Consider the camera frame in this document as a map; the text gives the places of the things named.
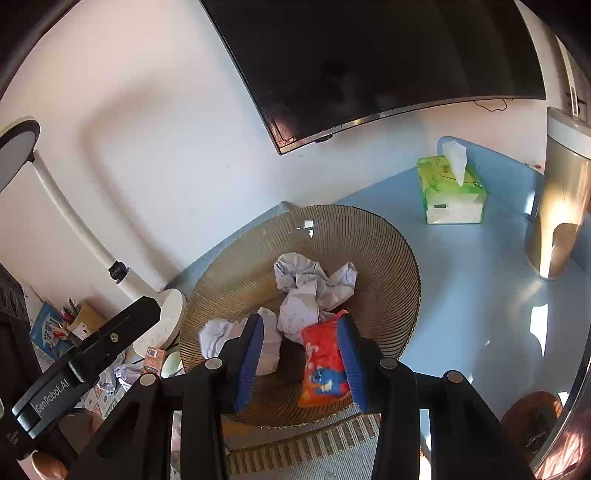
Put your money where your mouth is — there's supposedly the gold insulated bottle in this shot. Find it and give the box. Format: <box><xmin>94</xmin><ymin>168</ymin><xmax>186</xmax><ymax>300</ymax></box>
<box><xmin>524</xmin><ymin>106</ymin><xmax>591</xmax><ymax>281</ymax></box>

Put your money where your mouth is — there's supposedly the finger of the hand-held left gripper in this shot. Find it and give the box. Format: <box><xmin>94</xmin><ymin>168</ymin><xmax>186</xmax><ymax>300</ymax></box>
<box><xmin>67</xmin><ymin>296</ymin><xmax>161</xmax><ymax>384</ymax></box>

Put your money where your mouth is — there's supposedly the brown paper pen holder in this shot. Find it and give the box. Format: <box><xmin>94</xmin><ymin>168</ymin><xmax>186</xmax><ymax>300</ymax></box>
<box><xmin>67</xmin><ymin>298</ymin><xmax>109</xmax><ymax>340</ymax></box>

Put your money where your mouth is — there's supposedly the pink small box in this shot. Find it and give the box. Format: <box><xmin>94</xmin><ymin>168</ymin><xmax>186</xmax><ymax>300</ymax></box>
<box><xmin>142</xmin><ymin>347</ymin><xmax>168</xmax><ymax>376</ymax></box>

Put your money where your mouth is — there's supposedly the woven basket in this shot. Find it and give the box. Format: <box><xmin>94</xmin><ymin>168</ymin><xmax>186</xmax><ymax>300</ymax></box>
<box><xmin>179</xmin><ymin>205</ymin><xmax>422</xmax><ymax>428</ymax></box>

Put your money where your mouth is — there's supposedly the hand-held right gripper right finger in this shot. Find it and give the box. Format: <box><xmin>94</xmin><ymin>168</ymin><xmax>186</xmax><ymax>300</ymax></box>
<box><xmin>336</xmin><ymin>316</ymin><xmax>532</xmax><ymax>480</ymax></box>

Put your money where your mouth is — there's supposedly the white desk lamp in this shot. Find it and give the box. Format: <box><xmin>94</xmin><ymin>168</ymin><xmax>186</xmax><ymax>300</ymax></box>
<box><xmin>0</xmin><ymin>119</ymin><xmax>188</xmax><ymax>365</ymax></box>

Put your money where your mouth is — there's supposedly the light blue desk mat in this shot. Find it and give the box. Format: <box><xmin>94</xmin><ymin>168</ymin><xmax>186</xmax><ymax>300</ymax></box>
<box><xmin>332</xmin><ymin>135</ymin><xmax>591</xmax><ymax>462</ymax></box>

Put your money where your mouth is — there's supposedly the red snack packet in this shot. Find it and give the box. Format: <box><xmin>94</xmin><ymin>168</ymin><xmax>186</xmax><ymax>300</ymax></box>
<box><xmin>298</xmin><ymin>310</ymin><xmax>354</xmax><ymax>409</ymax></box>

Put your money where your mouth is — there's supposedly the green tissue pack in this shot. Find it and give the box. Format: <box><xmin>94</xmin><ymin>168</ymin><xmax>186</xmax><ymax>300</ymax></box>
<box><xmin>417</xmin><ymin>138</ymin><xmax>488</xmax><ymax>225</ymax></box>

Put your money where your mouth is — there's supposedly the black wall television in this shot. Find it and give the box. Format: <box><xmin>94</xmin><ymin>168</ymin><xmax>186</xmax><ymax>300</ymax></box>
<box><xmin>199</xmin><ymin>0</ymin><xmax>547</xmax><ymax>156</ymax></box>

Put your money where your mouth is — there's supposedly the white paper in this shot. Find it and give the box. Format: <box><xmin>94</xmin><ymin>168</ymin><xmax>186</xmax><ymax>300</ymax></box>
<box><xmin>274</xmin><ymin>252</ymin><xmax>358</xmax><ymax>344</ymax></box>
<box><xmin>198</xmin><ymin>307</ymin><xmax>282</xmax><ymax>377</ymax></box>
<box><xmin>99</xmin><ymin>362</ymin><xmax>148</xmax><ymax>393</ymax></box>

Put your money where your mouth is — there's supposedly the person's left hand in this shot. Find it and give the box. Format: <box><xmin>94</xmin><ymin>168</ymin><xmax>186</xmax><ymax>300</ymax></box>
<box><xmin>28</xmin><ymin>411</ymin><xmax>105</xmax><ymax>480</ymax></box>

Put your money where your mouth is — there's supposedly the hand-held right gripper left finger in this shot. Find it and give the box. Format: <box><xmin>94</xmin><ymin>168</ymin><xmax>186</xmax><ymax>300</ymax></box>
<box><xmin>69</xmin><ymin>314</ymin><xmax>266</xmax><ymax>480</ymax></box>

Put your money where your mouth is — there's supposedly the blue cover book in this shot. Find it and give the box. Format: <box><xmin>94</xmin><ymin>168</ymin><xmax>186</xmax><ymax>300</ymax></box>
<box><xmin>30</xmin><ymin>301</ymin><xmax>79</xmax><ymax>361</ymax></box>

